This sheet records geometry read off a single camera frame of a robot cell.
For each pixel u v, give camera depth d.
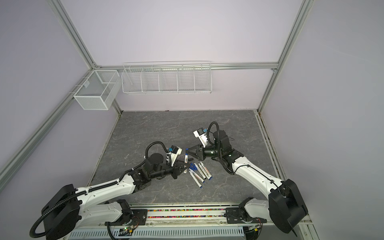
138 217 0.74
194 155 0.70
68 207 0.41
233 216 0.71
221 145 0.60
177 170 0.67
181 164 0.72
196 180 0.85
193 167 0.90
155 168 0.61
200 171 0.89
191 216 0.75
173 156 0.69
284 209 0.40
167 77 1.00
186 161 0.74
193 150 0.72
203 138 0.69
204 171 0.89
